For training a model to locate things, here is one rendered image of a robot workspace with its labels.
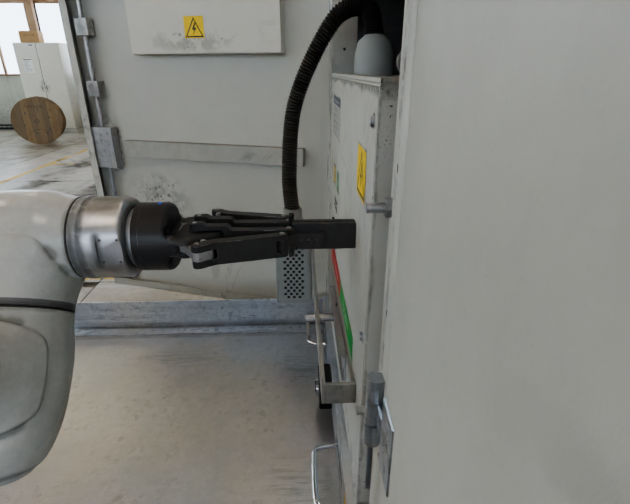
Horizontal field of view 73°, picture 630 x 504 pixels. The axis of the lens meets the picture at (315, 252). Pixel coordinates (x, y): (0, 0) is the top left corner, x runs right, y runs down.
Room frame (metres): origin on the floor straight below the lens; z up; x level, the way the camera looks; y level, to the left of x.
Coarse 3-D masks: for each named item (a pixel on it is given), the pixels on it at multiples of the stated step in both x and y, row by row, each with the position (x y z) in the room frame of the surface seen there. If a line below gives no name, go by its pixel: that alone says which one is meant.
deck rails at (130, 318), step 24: (96, 312) 0.84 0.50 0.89; (120, 312) 0.85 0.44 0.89; (144, 312) 0.85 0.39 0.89; (168, 312) 0.85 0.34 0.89; (192, 312) 0.85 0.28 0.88; (216, 312) 0.86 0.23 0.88; (240, 312) 0.86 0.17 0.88; (264, 312) 0.86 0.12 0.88; (288, 312) 0.86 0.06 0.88; (312, 312) 0.86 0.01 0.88
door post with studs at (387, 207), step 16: (400, 64) 0.31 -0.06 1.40; (400, 80) 0.31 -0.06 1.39; (400, 96) 0.29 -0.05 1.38; (400, 112) 0.28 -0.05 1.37; (400, 128) 0.28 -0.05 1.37; (368, 208) 0.30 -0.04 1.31; (384, 208) 0.30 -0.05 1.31; (384, 288) 0.31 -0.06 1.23; (384, 304) 0.31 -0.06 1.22; (384, 320) 0.29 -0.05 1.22; (384, 336) 0.28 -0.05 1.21
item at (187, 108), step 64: (64, 0) 1.08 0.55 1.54; (128, 0) 1.04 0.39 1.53; (192, 0) 1.00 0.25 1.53; (256, 0) 0.96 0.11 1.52; (320, 0) 0.93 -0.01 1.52; (128, 64) 1.08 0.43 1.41; (192, 64) 1.03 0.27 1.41; (256, 64) 0.99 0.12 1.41; (320, 64) 0.93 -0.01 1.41; (128, 128) 1.09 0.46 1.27; (192, 128) 1.04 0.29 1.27; (256, 128) 1.00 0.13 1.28; (320, 128) 0.93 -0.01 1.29; (128, 192) 1.09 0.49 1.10; (192, 192) 1.04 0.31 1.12; (256, 192) 1.00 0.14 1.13; (320, 192) 0.93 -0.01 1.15; (320, 256) 0.93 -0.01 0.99
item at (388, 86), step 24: (384, 96) 0.35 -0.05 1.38; (384, 120) 0.35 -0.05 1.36; (384, 144) 0.35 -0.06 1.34; (384, 168) 0.35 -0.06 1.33; (384, 192) 0.35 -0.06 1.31; (384, 216) 0.35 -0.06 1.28; (384, 240) 0.35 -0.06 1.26; (384, 264) 0.35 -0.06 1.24; (360, 432) 0.35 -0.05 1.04; (360, 456) 0.35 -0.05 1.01; (360, 480) 0.35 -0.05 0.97
